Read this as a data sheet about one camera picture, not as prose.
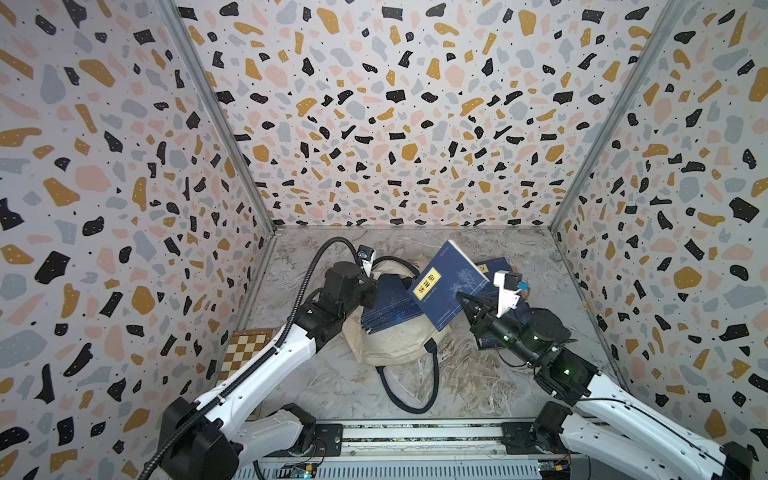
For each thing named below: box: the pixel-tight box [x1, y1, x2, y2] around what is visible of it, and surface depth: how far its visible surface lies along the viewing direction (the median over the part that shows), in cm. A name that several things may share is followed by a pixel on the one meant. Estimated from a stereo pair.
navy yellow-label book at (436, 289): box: [406, 240, 491, 332], surface depth 69 cm
